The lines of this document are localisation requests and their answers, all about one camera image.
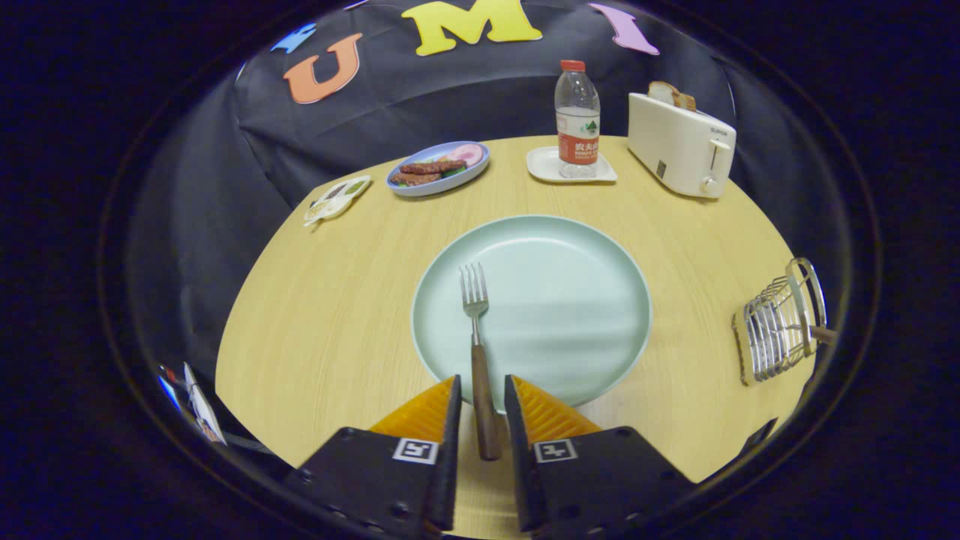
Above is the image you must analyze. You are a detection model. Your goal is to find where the small black box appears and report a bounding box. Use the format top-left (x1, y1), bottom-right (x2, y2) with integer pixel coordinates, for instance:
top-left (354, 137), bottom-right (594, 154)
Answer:
top-left (739, 418), bottom-right (779, 455)

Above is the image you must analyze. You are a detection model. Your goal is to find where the white divided sauce dish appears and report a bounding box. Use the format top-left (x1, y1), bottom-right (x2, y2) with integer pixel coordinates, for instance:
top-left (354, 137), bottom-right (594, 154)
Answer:
top-left (303, 175), bottom-right (373, 228)

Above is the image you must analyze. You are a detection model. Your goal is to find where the blue plate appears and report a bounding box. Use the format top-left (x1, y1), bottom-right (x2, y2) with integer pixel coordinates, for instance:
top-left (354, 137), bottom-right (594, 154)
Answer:
top-left (385, 141), bottom-right (491, 197)

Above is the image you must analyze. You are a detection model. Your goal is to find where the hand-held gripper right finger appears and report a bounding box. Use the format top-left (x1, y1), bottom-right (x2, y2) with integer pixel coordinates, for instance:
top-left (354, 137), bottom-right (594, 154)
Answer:
top-left (502, 373), bottom-right (698, 540)

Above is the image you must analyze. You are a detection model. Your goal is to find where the white toaster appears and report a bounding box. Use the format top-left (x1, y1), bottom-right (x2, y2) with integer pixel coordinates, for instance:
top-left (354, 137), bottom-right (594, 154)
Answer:
top-left (627, 91), bottom-right (737, 200)

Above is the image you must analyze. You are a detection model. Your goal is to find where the white square coaster tray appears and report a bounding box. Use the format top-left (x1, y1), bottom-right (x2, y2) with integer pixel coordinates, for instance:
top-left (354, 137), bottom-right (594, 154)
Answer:
top-left (526, 145), bottom-right (618, 184)

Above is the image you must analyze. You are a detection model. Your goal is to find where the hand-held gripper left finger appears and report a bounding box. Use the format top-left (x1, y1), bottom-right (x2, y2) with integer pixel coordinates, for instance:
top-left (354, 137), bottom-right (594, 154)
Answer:
top-left (283, 373), bottom-right (463, 540)

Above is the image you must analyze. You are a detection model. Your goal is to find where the fork with wooden handle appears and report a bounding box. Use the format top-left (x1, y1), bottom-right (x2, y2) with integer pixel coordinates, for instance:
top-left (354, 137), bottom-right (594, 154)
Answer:
top-left (459, 262), bottom-right (503, 462)

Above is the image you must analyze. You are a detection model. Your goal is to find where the clear water bottle red cap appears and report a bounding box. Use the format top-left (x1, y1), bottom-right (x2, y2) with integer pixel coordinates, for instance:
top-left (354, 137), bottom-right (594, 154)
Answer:
top-left (554, 60), bottom-right (602, 179)

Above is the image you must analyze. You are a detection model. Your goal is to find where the pale green plate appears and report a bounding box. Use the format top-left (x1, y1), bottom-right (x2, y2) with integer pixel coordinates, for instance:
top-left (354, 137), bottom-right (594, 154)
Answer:
top-left (410, 214), bottom-right (653, 412)

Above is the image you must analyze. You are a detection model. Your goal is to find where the metal wire cutlery holder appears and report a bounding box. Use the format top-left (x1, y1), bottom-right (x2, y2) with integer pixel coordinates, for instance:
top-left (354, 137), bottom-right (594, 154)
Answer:
top-left (732, 257), bottom-right (828, 387)

